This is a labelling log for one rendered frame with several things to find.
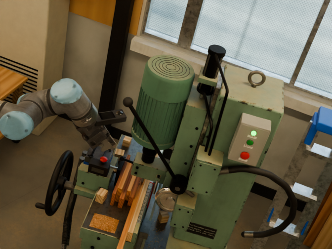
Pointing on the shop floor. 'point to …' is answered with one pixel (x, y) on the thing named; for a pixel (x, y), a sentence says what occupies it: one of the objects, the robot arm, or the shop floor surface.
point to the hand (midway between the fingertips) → (115, 144)
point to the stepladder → (311, 135)
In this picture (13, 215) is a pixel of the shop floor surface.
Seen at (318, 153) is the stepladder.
